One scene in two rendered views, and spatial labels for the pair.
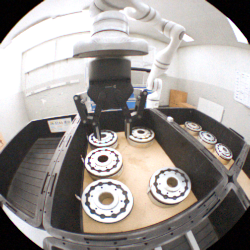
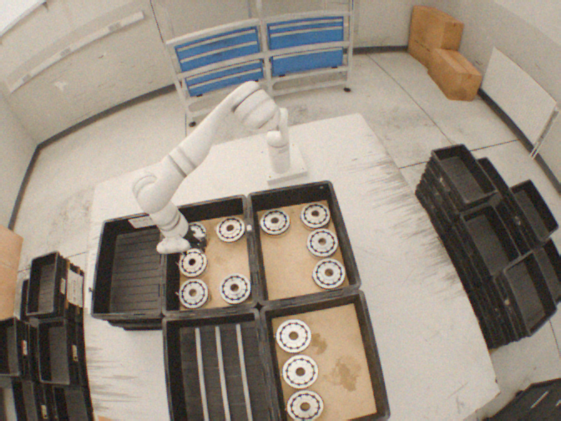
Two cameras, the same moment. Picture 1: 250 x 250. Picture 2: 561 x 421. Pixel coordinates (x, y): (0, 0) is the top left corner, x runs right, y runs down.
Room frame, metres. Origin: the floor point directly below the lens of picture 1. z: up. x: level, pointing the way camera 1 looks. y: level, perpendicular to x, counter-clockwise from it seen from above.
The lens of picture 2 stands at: (-0.17, -0.33, 1.71)
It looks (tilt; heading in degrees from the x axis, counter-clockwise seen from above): 56 degrees down; 10
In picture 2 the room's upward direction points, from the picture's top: 8 degrees counter-clockwise
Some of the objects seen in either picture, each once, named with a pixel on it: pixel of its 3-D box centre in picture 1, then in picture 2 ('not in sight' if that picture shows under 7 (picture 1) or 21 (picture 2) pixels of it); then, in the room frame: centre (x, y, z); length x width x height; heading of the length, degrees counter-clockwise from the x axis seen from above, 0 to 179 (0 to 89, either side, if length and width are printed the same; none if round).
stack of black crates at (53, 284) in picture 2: not in sight; (63, 296); (0.04, 1.21, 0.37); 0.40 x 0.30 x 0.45; 18
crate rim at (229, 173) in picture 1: (204, 127); (299, 238); (0.24, -0.30, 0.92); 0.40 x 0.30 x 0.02; 11
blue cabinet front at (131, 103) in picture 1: (139, 97); (307, 45); (2.35, -0.36, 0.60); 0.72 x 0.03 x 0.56; 108
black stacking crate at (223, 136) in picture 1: (200, 138); (300, 245); (0.24, -0.30, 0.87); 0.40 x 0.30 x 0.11; 11
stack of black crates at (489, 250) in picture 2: not in sight; (479, 250); (0.45, -1.39, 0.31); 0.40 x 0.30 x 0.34; 18
